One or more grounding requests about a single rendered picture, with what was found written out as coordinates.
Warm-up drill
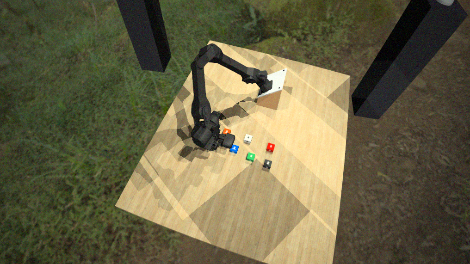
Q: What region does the blue block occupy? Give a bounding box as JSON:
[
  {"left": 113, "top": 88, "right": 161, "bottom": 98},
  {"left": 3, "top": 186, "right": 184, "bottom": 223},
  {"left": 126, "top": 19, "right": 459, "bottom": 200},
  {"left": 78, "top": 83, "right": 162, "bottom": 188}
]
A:
[{"left": 230, "top": 145, "right": 239, "bottom": 154}]

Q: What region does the green block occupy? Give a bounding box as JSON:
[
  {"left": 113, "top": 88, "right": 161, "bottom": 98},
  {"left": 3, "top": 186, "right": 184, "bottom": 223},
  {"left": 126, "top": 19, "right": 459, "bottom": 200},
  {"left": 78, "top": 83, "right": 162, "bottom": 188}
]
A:
[{"left": 247, "top": 153, "right": 255, "bottom": 162}]

